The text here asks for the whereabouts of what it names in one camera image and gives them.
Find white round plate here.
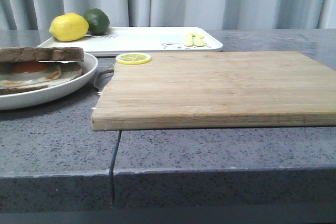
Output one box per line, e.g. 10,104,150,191
1,53,98,110

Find wooden cutting board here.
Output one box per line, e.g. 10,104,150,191
92,51,335,131

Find yellow pasta piece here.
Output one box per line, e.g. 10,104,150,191
184,33,194,47
193,33,205,47

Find green lime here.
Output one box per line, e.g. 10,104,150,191
84,8,110,35

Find bread slice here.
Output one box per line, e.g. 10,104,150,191
1,61,83,95
1,47,84,63

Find metal cutting board handle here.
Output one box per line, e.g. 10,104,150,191
93,67,114,92

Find left yellow pasta piece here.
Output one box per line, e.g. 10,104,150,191
184,33,194,47

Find yellow lemon slice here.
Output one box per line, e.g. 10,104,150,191
115,52,152,65

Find right yellow pasta piece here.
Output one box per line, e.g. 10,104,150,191
193,33,205,47

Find fried egg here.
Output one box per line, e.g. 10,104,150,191
1,61,61,88

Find white rectangular tray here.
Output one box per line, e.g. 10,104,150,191
39,27,223,57

